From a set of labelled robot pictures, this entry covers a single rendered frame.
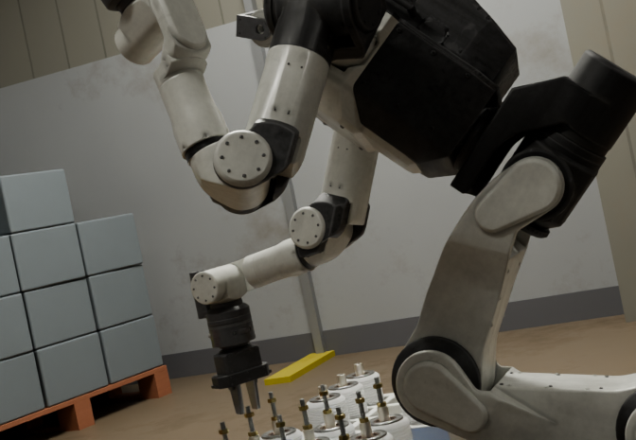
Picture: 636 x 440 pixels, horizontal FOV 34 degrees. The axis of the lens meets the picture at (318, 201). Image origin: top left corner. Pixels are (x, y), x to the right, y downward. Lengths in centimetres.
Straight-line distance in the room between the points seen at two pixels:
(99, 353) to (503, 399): 307
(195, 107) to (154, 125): 373
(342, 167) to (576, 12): 248
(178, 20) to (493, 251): 58
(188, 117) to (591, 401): 73
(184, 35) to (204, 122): 12
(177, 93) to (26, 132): 415
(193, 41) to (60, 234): 304
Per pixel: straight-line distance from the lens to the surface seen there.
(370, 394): 271
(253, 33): 175
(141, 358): 472
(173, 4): 149
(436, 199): 462
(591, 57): 162
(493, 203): 160
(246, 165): 137
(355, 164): 192
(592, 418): 167
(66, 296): 445
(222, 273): 207
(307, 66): 146
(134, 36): 152
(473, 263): 164
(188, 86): 145
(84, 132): 538
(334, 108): 161
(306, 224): 193
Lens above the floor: 71
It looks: level
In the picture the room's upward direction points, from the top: 12 degrees counter-clockwise
